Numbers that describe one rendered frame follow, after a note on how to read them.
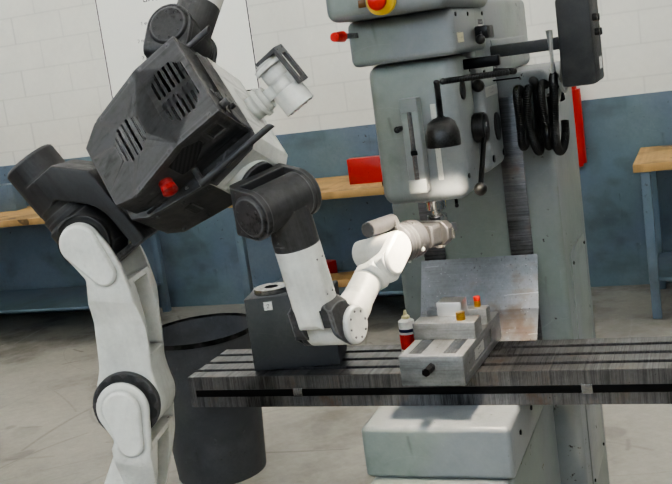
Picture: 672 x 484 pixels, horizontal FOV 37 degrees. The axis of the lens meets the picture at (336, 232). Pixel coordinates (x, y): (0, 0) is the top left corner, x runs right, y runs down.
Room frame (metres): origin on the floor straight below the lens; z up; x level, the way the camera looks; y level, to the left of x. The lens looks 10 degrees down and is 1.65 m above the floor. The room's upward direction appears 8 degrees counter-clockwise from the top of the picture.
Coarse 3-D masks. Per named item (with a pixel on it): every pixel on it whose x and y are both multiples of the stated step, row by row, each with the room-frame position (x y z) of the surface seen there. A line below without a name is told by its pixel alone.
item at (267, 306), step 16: (256, 288) 2.47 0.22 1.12; (272, 288) 2.45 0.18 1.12; (336, 288) 2.47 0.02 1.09; (256, 304) 2.42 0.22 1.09; (272, 304) 2.41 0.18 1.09; (288, 304) 2.40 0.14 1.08; (256, 320) 2.42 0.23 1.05; (272, 320) 2.41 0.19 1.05; (288, 320) 2.41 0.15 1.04; (256, 336) 2.42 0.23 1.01; (272, 336) 2.41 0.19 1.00; (288, 336) 2.41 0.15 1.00; (256, 352) 2.42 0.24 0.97; (272, 352) 2.41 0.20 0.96; (288, 352) 2.41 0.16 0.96; (304, 352) 2.40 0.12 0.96; (320, 352) 2.39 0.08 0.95; (336, 352) 2.39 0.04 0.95; (256, 368) 2.42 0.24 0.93; (272, 368) 2.42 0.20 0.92
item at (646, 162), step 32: (352, 160) 6.23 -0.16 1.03; (640, 160) 5.52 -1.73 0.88; (0, 192) 7.51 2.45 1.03; (352, 192) 5.98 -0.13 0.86; (0, 224) 6.92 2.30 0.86; (32, 224) 6.83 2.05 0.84; (160, 256) 7.28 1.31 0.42; (64, 288) 7.55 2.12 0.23; (160, 288) 7.28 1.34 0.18; (384, 288) 6.07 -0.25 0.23
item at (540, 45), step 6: (522, 42) 2.52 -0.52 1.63; (528, 42) 2.51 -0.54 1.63; (534, 42) 2.50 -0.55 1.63; (540, 42) 2.50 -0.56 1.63; (546, 42) 2.49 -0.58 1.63; (558, 42) 2.48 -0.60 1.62; (492, 48) 2.54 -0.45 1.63; (498, 48) 2.54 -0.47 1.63; (504, 48) 2.53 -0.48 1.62; (510, 48) 2.53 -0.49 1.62; (516, 48) 2.52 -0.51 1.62; (522, 48) 2.52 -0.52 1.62; (528, 48) 2.51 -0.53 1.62; (534, 48) 2.51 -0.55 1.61; (540, 48) 2.50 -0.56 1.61; (546, 48) 2.49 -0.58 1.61; (558, 48) 2.49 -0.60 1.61; (492, 54) 2.54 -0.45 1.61; (504, 54) 2.53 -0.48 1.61; (510, 54) 2.53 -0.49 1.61; (516, 54) 2.52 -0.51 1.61
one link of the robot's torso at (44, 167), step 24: (48, 144) 2.08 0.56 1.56; (24, 168) 2.02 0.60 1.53; (48, 168) 2.01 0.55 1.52; (72, 168) 2.00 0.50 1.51; (24, 192) 2.03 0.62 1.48; (48, 192) 2.01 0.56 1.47; (72, 192) 2.00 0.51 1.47; (96, 192) 1.99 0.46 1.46; (48, 216) 2.02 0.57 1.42; (120, 216) 1.99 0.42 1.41; (144, 240) 2.05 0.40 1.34
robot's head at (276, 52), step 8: (272, 48) 1.99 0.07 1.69; (280, 48) 2.00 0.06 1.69; (264, 56) 2.00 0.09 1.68; (272, 56) 2.01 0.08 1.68; (280, 56) 1.99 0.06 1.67; (288, 56) 2.01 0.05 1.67; (256, 64) 2.01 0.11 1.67; (264, 64) 1.99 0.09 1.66; (288, 64) 1.99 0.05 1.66; (296, 64) 2.01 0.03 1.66; (256, 72) 2.00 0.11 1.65; (304, 72) 2.01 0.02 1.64; (296, 80) 1.98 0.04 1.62; (304, 80) 2.01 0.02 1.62
